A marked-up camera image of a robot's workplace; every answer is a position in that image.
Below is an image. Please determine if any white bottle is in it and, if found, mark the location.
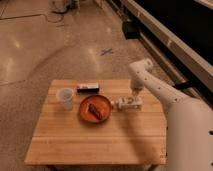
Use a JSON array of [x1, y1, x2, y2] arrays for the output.
[[111, 97, 143, 110]]

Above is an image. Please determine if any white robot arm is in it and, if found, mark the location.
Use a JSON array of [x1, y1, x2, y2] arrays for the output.
[[128, 58, 213, 171]]

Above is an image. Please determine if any orange round plate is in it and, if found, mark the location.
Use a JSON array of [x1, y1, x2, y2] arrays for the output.
[[79, 95, 112, 123]]

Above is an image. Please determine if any dark rectangular box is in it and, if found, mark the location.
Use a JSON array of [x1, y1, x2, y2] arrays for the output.
[[77, 83, 99, 93]]

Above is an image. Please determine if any brown food piece on plate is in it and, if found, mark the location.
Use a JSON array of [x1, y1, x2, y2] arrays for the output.
[[89, 104, 102, 120]]

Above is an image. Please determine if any wooden table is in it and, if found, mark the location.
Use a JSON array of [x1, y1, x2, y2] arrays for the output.
[[25, 80, 166, 165]]

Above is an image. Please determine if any black box on floor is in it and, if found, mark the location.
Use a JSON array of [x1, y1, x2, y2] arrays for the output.
[[122, 22, 140, 39]]

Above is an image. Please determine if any translucent plastic cup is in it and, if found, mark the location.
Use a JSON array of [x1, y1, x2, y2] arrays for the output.
[[56, 88, 74, 110]]

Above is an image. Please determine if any long beige counter rail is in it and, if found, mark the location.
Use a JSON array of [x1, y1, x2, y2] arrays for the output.
[[99, 0, 213, 91]]

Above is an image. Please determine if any grey object with cable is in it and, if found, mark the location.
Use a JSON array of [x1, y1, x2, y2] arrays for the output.
[[49, 0, 80, 13]]

